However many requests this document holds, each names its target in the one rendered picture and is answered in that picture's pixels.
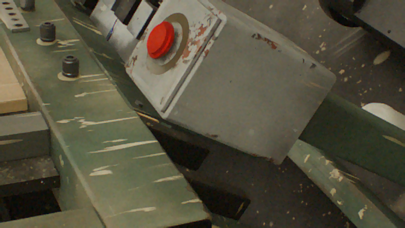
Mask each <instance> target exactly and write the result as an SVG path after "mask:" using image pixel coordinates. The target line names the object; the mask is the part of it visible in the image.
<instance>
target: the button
mask: <svg viewBox="0 0 405 228"><path fill-rule="evenodd" d="M174 37H175V34H174V28H173V26H172V24H170V23H169V22H167V21H164V22H162V23H161V24H159V25H156V26H155V27H154V28H153V29H152V31H151V32H150V34H149V36H148V40H147V44H146V47H147V50H148V55H149V56H150V57H152V58H154V59H158V58H160V57H162V56H164V55H165V54H167V53H168V51H169V50H170V49H171V47H172V45H173V42H174Z"/></svg>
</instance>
